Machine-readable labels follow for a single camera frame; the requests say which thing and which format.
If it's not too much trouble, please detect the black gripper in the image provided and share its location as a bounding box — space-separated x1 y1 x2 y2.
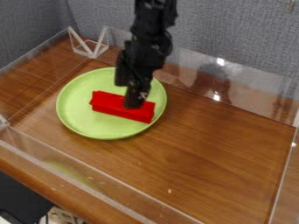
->
114 17 173 109

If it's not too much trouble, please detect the red rectangular block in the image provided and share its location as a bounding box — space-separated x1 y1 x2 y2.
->
89 91 154 123

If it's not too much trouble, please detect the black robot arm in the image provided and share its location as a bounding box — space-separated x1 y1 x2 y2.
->
114 0 177 109

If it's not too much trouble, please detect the light green plate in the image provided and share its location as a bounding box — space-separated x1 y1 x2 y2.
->
55 67 166 140

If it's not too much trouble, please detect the white power strip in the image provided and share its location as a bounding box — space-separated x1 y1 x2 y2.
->
35 206 85 224

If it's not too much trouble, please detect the clear acrylic enclosure wall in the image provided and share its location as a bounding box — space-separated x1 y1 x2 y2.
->
0 28 299 224

